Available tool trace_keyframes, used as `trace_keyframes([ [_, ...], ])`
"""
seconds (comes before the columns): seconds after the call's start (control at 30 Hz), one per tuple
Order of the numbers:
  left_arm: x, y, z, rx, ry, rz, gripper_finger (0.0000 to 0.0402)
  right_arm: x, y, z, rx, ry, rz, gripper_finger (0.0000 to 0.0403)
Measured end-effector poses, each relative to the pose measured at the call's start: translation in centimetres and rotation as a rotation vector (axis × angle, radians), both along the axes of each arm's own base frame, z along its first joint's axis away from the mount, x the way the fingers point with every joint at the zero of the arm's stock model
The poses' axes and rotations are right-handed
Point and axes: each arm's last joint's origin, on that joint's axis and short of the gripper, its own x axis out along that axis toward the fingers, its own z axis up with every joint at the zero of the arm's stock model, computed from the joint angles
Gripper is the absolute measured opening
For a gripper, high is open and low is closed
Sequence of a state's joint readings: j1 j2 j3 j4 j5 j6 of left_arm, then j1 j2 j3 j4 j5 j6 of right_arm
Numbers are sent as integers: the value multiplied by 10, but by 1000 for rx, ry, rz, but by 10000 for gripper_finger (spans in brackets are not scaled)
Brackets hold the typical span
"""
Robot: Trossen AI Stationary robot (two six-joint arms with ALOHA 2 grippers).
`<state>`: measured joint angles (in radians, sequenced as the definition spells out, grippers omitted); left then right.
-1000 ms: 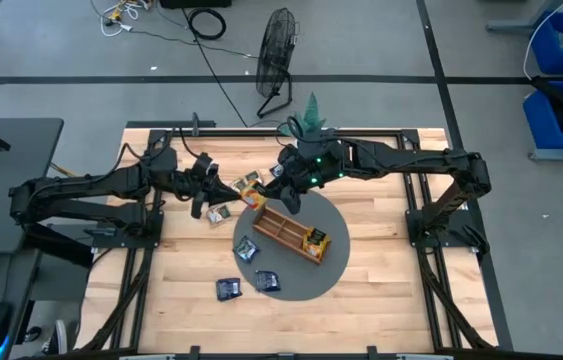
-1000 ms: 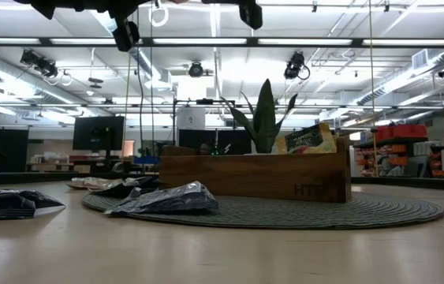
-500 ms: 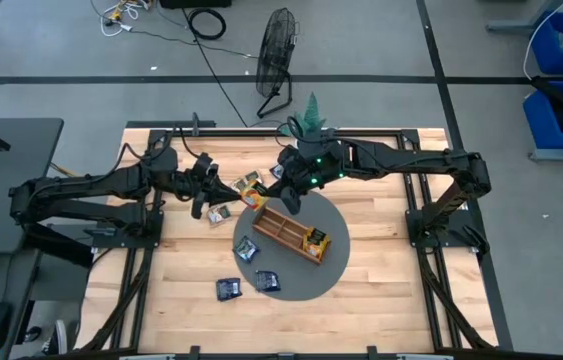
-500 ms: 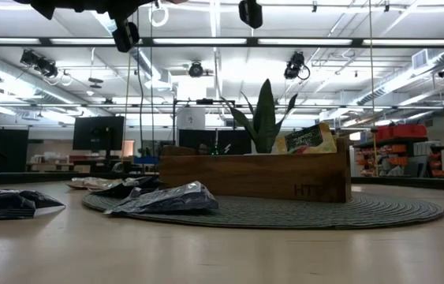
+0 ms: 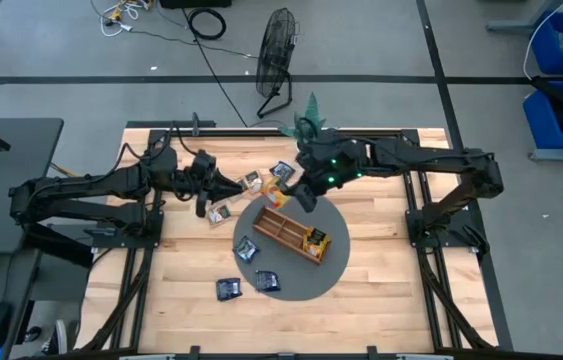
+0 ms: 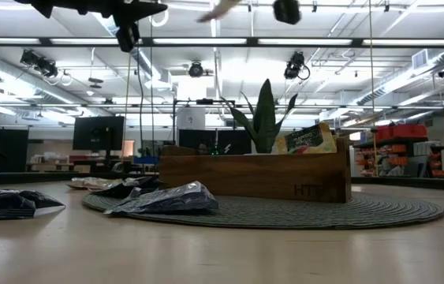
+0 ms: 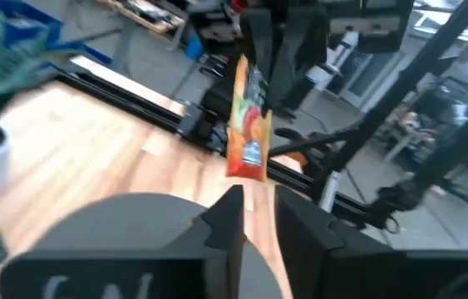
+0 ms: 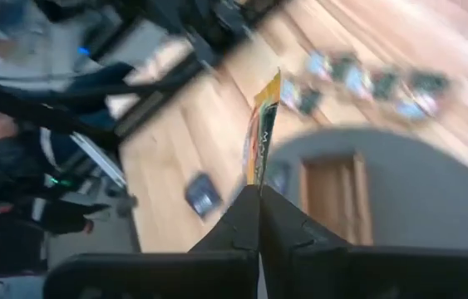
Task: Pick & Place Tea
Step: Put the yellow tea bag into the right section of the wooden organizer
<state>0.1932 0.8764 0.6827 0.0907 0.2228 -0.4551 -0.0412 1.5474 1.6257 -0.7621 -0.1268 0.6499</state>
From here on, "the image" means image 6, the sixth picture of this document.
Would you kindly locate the wooden tea organizer box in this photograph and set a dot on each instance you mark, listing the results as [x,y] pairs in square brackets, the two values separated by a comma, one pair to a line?
[253,177]

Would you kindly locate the shelf rack orange bins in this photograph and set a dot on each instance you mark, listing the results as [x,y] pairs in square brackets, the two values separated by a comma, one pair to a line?
[399,149]

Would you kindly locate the potted green snake plant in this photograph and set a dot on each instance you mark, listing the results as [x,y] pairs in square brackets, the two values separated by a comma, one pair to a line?
[265,118]

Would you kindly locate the dark blue blackcurrant tea packet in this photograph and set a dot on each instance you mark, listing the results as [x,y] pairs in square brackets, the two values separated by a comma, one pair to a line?
[127,188]
[174,199]
[4,203]

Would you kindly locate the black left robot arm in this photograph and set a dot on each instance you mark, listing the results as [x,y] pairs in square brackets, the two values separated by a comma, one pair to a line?
[48,6]

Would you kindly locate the black monitor on stand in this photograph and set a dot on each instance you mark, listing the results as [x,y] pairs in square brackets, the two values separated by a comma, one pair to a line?
[98,133]

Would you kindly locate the red storage bin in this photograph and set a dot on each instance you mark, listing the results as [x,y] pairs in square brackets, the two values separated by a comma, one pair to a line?
[384,133]
[410,131]

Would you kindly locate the white square panel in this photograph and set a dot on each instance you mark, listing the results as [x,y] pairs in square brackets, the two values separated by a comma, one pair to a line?
[191,118]

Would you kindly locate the white tea packet dark label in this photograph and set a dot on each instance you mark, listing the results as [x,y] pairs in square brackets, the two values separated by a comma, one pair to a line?
[91,182]

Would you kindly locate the round grey woven placemat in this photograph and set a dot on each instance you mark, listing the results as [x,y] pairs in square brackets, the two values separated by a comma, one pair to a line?
[324,215]

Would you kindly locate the black beam with light strips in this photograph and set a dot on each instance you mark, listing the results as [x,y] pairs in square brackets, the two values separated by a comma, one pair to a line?
[357,42]

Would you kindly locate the thin black horizontal rail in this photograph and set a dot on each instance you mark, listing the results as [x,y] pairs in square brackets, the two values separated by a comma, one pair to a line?
[363,107]

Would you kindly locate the yellow mango tea packet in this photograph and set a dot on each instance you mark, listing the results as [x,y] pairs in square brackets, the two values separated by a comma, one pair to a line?
[308,140]
[217,10]

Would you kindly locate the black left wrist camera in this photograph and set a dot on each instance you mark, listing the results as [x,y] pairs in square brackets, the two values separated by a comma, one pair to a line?
[127,37]

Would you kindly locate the cluttered workbench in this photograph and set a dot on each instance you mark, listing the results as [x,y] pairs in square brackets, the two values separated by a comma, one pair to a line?
[56,159]

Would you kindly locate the blue crate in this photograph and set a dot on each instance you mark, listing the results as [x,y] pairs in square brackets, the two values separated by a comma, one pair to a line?
[146,159]

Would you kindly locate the black background rig frame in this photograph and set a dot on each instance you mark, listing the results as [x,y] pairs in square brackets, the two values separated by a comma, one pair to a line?
[206,101]

